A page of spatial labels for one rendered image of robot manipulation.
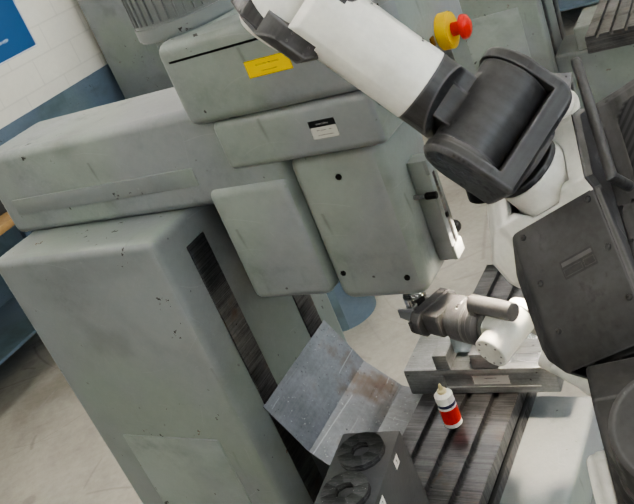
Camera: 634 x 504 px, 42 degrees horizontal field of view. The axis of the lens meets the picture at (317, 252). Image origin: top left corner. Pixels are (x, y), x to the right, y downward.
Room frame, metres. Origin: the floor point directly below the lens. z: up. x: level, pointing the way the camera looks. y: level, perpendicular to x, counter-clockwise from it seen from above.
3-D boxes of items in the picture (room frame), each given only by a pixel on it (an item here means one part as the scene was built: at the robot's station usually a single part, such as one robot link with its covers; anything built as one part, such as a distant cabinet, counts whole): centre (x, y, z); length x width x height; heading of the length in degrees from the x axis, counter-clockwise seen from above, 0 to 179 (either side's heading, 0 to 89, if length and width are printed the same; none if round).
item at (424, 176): (1.38, -0.24, 1.45); 0.04 x 0.04 x 0.21; 53
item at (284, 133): (1.47, -0.11, 1.68); 0.34 x 0.24 x 0.10; 53
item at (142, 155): (1.74, 0.25, 1.66); 0.80 x 0.23 x 0.20; 53
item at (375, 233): (1.44, -0.14, 1.47); 0.21 x 0.19 x 0.32; 143
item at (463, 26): (1.29, -0.35, 1.76); 0.04 x 0.03 x 0.04; 143
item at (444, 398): (1.43, -0.13, 0.98); 0.04 x 0.04 x 0.11
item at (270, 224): (1.56, 0.01, 1.47); 0.24 x 0.19 x 0.26; 143
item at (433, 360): (1.54, -0.26, 0.98); 0.35 x 0.15 x 0.11; 55
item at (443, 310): (1.36, -0.19, 1.22); 0.13 x 0.12 x 0.10; 122
